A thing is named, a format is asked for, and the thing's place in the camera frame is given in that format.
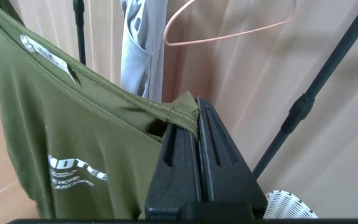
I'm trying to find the green printed shirt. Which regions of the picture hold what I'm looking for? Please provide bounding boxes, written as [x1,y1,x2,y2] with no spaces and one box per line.
[0,0,201,220]

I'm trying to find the pale grey shorts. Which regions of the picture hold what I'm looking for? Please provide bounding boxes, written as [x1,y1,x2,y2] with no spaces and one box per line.
[119,0,169,103]

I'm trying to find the pink clothes hanger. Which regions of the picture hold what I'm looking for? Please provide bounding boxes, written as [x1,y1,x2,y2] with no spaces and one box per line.
[163,0,296,47]

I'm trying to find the black clothes rack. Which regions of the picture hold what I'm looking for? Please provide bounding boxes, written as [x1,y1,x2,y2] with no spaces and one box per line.
[72,0,358,180]

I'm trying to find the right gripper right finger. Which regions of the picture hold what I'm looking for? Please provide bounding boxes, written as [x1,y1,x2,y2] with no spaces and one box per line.
[196,96,269,219]

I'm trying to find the beige curtain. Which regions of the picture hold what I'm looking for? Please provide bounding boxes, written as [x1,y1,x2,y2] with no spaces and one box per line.
[9,0,358,219]

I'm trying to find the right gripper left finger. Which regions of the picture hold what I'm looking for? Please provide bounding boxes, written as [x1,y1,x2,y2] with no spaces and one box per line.
[144,123,203,220]

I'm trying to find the white laundry basket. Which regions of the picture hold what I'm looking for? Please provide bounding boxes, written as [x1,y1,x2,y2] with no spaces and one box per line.
[262,189,318,220]

